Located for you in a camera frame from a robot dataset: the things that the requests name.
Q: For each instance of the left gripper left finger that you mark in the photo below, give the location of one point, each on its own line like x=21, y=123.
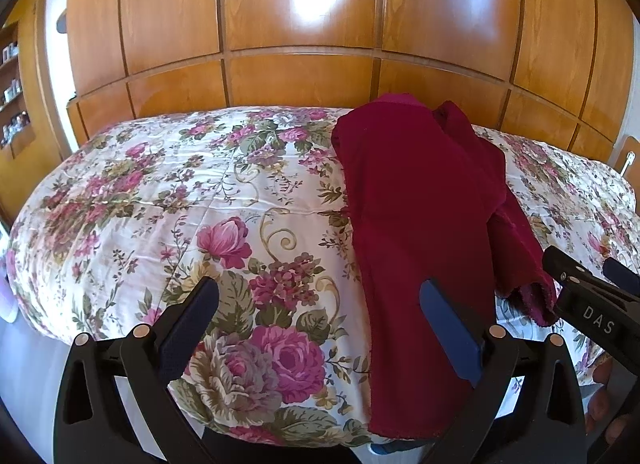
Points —
x=91, y=424

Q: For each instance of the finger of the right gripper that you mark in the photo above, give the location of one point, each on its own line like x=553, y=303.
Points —
x=569, y=273
x=621, y=276

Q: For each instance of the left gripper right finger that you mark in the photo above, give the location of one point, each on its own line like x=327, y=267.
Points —
x=525, y=406

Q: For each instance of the dark red sweater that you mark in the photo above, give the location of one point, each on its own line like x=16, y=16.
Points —
x=427, y=199

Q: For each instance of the person's right hand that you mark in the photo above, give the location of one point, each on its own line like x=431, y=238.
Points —
x=599, y=405

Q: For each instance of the wooden wardrobe doors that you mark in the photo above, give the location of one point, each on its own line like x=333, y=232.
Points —
x=560, y=71

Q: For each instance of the floral bed quilt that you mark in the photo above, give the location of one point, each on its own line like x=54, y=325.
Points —
x=255, y=198

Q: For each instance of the wooden shelf cabinet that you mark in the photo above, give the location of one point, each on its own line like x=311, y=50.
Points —
x=32, y=139

